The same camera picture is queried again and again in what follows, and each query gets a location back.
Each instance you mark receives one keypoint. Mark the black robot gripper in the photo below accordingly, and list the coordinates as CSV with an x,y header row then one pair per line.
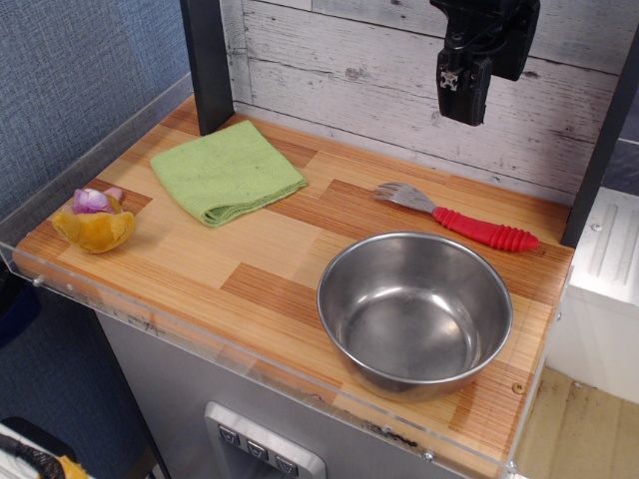
x,y
463,79

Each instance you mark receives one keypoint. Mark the red handled metal fork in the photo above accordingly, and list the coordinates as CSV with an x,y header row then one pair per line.
x,y
494,235

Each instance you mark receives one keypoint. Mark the stainless steel pot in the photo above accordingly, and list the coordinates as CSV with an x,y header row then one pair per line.
x,y
413,316

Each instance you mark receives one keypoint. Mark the plush toy sandwich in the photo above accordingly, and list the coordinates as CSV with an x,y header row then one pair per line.
x,y
95,222

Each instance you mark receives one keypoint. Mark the green folded cloth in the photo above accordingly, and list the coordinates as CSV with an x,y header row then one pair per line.
x,y
227,174

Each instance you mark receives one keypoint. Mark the white metal side shelf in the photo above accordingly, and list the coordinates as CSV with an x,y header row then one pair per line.
x,y
595,337

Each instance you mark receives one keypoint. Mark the grey cabinet control panel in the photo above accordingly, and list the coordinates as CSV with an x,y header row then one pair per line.
x,y
246,449

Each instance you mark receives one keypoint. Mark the black yellow object corner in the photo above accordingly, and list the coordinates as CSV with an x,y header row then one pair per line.
x,y
28,451

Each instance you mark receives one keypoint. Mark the dark vertical post right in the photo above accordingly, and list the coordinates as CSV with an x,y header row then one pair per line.
x,y
604,147

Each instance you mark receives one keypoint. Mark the dark vertical post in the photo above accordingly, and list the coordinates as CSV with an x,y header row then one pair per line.
x,y
604,147
206,46

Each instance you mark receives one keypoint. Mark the dark vertical post left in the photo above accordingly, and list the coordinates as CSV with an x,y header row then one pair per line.
x,y
206,46

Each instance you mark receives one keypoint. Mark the clear acrylic guard rail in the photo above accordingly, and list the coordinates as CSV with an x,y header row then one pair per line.
x,y
245,294

